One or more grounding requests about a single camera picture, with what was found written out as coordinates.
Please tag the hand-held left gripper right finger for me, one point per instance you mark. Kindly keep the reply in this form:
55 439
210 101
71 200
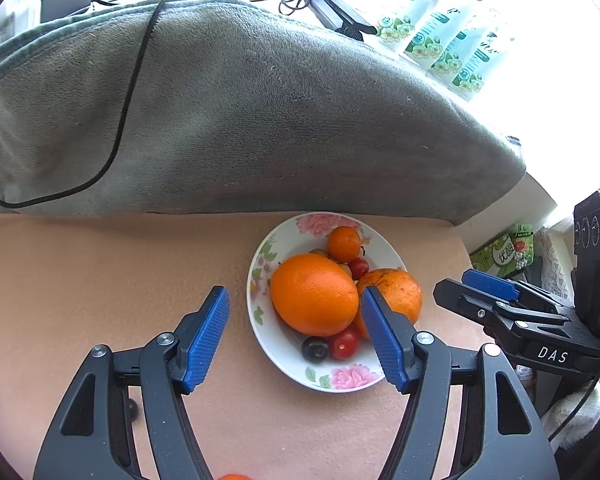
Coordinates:
385 340

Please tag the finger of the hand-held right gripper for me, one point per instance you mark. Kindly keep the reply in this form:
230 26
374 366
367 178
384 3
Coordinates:
472 305
490 284

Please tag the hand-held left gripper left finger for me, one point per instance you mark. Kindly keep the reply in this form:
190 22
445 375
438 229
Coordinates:
207 340

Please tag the large spotted orange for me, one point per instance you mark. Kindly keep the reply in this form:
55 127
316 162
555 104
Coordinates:
400 290

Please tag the white floral bowl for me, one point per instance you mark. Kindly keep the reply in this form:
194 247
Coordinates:
280 350

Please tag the large smooth orange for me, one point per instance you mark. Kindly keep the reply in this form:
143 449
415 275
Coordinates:
312 292

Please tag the small mandarin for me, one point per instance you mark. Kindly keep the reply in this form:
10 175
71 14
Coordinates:
344 244
235 477

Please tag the green snack packet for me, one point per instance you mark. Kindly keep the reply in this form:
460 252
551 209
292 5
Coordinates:
505 255

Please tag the red cherry tomato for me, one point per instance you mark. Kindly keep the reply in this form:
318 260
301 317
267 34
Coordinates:
345 344

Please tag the white lace cloth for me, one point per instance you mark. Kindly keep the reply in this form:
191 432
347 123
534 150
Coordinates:
555 260

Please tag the dark purple grape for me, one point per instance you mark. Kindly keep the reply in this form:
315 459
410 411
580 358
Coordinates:
131 408
314 349

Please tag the dark red cherry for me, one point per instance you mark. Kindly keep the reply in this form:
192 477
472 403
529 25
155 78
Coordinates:
358 267

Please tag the yellowish grape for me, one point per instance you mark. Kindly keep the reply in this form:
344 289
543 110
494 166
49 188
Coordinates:
318 252
345 269

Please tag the beige cloth mat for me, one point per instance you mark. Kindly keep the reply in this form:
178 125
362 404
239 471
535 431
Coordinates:
80 285

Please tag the green floral wipes packet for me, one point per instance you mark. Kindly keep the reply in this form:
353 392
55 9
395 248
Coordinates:
455 55
475 77
400 20
432 35

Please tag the grey fleece blanket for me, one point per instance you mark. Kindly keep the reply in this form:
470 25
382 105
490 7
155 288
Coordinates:
280 110

